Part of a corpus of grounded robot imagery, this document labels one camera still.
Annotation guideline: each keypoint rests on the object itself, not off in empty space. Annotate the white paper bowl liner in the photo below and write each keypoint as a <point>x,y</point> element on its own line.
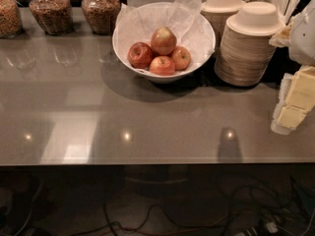
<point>144,20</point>

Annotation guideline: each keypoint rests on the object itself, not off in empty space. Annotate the rear stack of paper bowls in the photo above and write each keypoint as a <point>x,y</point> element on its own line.
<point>217,12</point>

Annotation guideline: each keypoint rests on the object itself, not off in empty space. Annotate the tall red-green top apple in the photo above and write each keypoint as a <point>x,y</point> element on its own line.
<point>163,41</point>

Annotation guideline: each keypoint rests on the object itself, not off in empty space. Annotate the left glass cereal jar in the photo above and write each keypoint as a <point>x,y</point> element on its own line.
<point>10,18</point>

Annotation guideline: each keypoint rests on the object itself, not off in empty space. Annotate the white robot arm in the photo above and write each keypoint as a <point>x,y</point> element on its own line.
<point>299,37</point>

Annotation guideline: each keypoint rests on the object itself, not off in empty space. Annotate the red right apple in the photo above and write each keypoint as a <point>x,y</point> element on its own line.
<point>181,57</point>

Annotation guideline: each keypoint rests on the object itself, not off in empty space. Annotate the right glass cereal jar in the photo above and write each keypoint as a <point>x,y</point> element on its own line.
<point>101,15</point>

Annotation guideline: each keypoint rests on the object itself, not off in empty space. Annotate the red front apple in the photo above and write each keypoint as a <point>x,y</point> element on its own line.
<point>163,66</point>

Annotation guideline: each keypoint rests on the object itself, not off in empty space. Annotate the white ceramic bowl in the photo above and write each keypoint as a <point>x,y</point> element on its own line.
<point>197,27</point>

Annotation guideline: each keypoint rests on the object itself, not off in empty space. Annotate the dark red left apple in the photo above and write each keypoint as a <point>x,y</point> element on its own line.
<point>140,55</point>

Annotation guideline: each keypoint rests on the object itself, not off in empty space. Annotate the middle glass cereal jar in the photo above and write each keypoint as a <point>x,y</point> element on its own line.
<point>53,16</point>

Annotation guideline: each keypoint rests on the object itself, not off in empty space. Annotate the white power adapter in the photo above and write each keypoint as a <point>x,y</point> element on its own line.
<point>272,229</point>

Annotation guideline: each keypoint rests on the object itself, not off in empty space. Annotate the glass cereal jar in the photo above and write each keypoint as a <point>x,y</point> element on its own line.
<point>53,16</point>
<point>101,15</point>
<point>10,18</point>

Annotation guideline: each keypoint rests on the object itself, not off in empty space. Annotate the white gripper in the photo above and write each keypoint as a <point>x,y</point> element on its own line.
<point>303,38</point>

